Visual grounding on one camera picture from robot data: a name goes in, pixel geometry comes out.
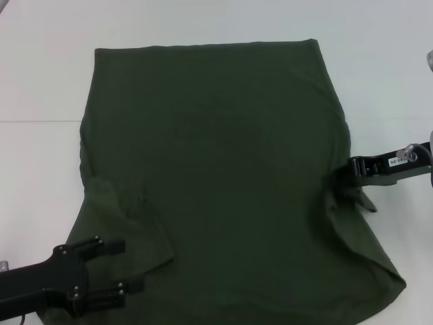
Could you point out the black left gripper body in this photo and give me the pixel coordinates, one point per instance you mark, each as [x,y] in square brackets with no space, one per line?
[50,277]

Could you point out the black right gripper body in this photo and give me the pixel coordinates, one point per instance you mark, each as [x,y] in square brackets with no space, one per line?
[389,171]

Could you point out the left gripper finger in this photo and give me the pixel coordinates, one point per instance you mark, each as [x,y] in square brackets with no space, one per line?
[105,248]
[101,298]

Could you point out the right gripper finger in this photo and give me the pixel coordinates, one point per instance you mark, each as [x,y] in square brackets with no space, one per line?
[362,167]

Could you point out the dark green t-shirt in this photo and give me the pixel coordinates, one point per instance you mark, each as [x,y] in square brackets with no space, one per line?
[220,162]

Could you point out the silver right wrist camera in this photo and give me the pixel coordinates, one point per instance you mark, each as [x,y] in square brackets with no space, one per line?
[430,61]

